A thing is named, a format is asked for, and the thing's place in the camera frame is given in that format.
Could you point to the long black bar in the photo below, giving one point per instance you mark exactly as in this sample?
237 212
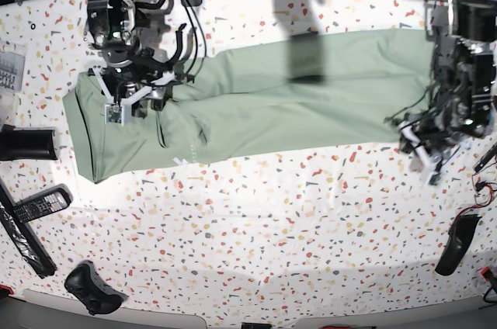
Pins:
24 239

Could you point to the black cylindrical handle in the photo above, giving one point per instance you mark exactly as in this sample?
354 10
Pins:
28 144

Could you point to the clear plastic parts box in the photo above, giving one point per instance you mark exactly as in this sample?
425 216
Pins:
11 71

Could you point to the black TV remote control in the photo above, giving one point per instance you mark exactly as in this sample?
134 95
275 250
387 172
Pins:
46 203

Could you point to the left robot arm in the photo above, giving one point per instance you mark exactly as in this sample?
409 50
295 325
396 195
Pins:
460 98

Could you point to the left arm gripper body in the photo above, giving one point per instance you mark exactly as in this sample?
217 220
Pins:
433 136

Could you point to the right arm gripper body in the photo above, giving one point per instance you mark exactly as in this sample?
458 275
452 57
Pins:
127 95

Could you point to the black game controller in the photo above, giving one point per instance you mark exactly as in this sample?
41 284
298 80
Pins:
84 288

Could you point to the light green T-shirt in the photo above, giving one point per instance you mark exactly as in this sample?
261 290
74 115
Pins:
308 92

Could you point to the black curved handheld device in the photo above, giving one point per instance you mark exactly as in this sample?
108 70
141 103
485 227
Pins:
461 234

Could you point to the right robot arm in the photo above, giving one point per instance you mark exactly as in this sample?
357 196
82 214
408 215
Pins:
131 73

